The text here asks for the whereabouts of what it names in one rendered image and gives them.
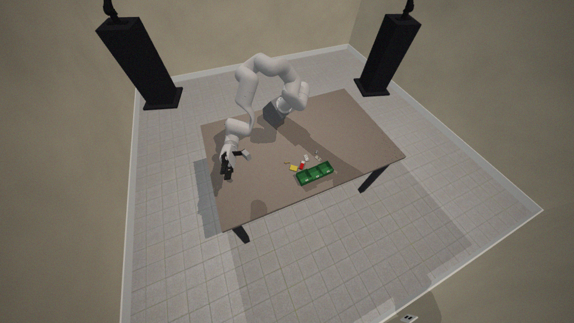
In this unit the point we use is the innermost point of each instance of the green rack of bins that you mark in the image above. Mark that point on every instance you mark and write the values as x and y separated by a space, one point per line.
309 175

